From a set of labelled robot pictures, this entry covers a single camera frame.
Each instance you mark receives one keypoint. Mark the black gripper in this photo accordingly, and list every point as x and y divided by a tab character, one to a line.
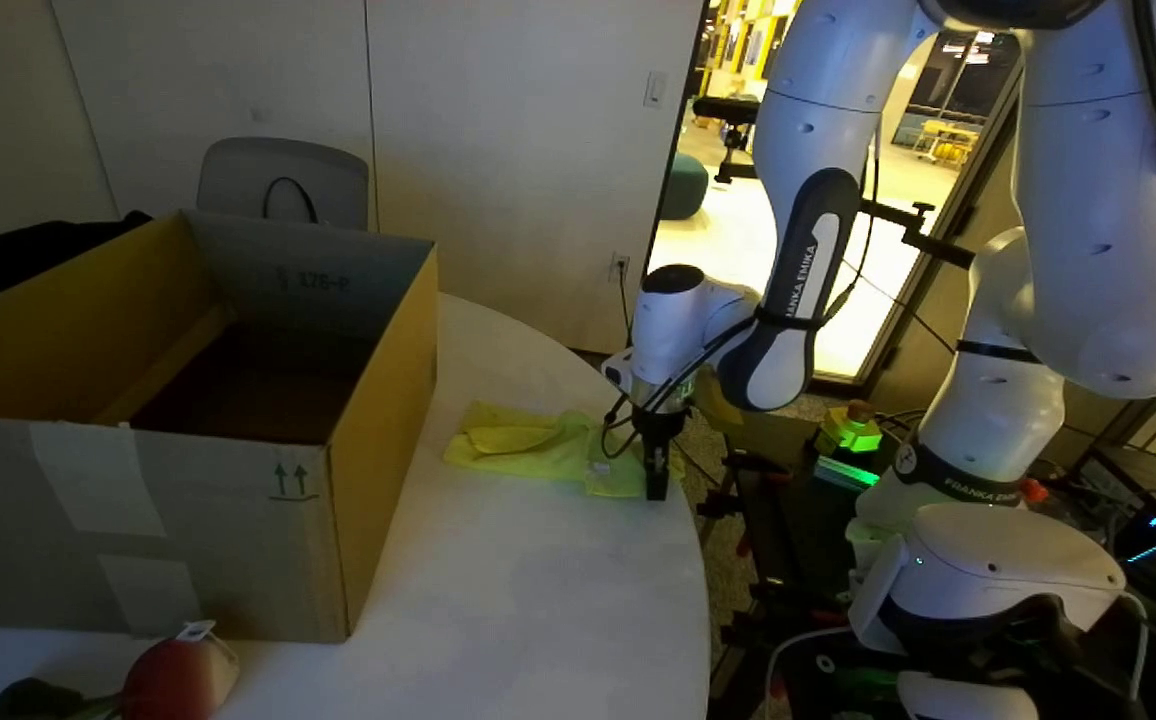
656	429

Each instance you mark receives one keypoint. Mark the yellow microfibre towel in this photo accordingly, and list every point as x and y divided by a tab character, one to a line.
523	446

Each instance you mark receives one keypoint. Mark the green lit controller box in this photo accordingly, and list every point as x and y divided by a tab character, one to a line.
855	436

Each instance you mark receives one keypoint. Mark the open cardboard box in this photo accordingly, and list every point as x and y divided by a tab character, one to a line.
201	533

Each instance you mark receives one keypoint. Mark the dark green stool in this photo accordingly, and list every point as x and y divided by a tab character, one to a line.
683	185

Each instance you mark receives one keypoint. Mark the red round object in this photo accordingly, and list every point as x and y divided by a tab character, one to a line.
179	683

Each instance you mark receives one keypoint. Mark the grey chair back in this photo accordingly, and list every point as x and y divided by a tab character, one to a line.
229	175

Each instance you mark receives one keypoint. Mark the black jacket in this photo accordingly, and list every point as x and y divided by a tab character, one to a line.
48	245

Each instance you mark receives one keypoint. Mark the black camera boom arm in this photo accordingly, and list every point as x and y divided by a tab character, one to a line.
916	228

